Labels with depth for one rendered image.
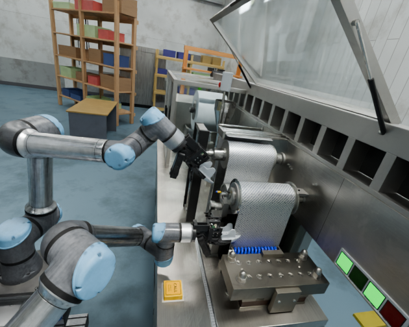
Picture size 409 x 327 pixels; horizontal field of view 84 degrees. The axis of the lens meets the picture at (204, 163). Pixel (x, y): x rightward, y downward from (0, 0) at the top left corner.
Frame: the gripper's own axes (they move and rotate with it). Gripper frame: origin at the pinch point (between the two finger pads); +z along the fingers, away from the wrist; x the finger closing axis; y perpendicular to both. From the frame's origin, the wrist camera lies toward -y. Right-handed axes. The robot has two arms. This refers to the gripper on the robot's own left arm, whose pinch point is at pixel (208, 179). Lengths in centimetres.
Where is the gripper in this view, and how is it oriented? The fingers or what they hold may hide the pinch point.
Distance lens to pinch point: 92.8
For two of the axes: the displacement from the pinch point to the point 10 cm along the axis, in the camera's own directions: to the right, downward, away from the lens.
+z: 6.5, 6.3, 4.3
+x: -1.7, -4.4, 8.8
